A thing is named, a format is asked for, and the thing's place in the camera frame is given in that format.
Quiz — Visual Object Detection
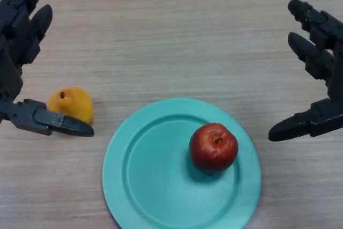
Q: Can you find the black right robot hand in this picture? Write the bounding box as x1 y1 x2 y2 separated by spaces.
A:
268 0 343 142

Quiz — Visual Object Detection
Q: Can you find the green round plate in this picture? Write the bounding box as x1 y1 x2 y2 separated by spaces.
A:
102 98 262 229

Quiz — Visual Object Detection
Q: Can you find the yellow pear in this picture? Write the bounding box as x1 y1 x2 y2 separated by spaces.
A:
47 86 95 124

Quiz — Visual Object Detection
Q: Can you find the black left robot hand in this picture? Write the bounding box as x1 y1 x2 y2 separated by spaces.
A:
0 0 95 138

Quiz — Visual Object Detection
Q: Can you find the red apple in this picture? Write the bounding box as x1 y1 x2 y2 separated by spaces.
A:
189 123 239 173

